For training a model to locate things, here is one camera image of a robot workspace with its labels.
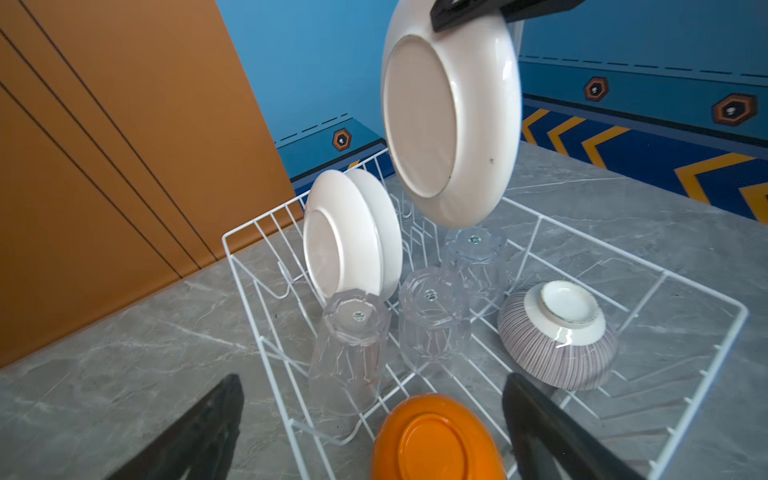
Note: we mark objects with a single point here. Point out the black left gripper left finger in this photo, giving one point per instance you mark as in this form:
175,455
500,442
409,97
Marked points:
198,445

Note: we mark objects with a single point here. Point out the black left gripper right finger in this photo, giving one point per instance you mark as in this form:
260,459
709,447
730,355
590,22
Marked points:
546,441

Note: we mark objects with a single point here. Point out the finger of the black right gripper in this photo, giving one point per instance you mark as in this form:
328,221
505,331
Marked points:
446,14

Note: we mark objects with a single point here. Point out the white watermelon pattern plate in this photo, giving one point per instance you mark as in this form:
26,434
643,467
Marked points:
452,110

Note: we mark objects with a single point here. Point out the white plate teal rim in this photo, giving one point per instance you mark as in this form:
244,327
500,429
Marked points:
340,240

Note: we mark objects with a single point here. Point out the striped ceramic bowl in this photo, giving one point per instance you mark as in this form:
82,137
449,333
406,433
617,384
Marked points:
557,332

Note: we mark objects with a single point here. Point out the orange bowl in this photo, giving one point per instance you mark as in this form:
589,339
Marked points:
433,436

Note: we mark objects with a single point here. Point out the clear glass tumbler left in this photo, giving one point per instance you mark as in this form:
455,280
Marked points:
348,358

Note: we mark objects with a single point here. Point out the clear glass tumbler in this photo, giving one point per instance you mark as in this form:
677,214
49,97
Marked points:
434,323
480,255
348,358

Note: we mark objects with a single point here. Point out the clear glass tumbler middle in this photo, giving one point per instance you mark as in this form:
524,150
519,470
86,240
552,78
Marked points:
434,323

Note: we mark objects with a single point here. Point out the clear glass tumbler right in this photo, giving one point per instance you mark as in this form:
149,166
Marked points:
480,255

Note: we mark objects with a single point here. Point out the white wire dish rack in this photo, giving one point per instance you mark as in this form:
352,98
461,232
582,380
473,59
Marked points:
674,334

